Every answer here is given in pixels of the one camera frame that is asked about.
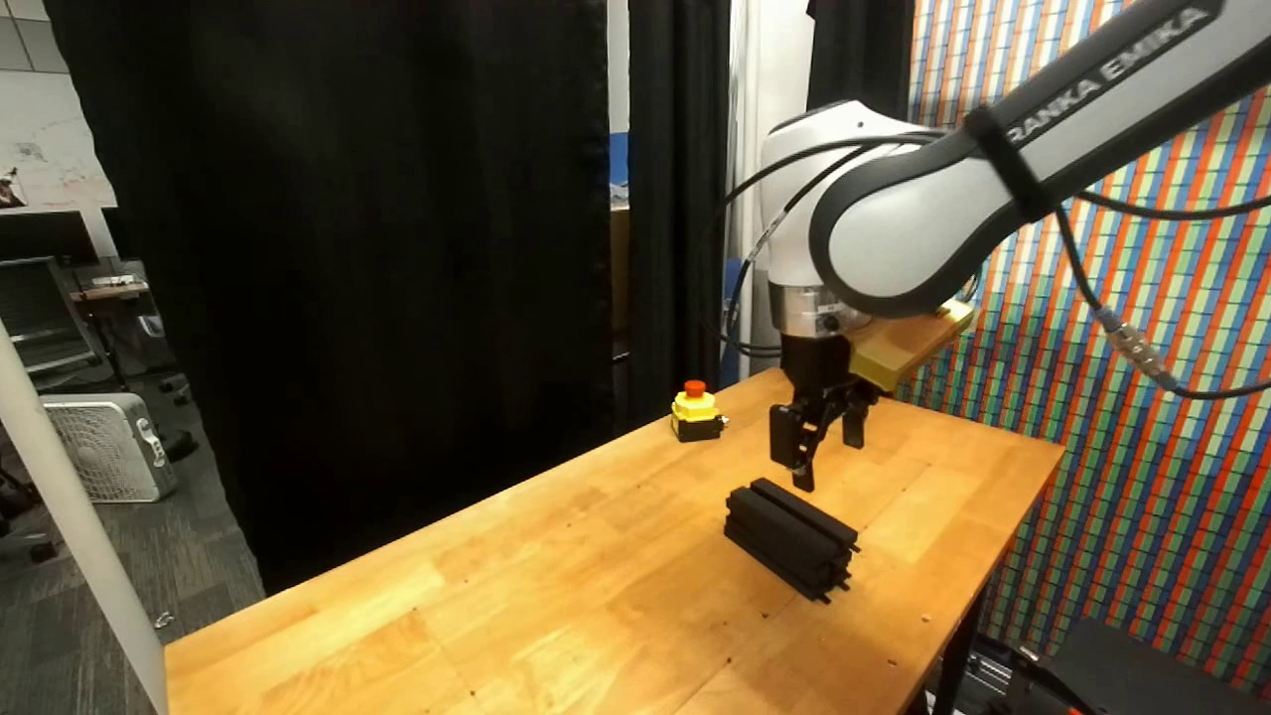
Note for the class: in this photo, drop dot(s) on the stack of black bars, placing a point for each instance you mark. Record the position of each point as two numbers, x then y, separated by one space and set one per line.
789 541

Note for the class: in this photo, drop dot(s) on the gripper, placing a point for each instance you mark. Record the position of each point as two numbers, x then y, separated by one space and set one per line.
816 362

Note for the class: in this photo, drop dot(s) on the narrow black curtain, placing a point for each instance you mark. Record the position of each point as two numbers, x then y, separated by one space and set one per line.
678 199

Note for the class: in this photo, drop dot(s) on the wide black curtain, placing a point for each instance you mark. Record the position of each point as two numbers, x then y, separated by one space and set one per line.
377 278

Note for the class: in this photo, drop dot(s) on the whiteboard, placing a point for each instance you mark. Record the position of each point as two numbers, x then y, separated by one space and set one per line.
50 139

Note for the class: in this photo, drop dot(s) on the short black curtain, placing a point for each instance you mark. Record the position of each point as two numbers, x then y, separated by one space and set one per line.
859 55

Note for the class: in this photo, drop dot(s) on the colourful striped backdrop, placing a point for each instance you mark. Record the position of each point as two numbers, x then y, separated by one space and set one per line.
1142 447

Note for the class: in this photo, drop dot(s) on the metal shelf cart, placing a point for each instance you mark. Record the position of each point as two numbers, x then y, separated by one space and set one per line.
40 318

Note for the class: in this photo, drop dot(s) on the small wooden side table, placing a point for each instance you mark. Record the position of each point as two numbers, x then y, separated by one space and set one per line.
114 298

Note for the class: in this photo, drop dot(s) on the white pole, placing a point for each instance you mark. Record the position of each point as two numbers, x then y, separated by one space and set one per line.
89 566

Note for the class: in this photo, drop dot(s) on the black case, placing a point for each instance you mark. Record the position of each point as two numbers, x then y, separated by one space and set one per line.
1152 675

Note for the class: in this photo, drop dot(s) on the white box fan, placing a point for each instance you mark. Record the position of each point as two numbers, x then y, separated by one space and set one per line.
109 447

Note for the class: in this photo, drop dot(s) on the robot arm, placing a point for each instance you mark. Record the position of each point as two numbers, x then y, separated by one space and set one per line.
923 218

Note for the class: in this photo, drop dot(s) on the yellow emergency stop button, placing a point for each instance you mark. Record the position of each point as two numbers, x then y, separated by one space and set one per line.
694 412

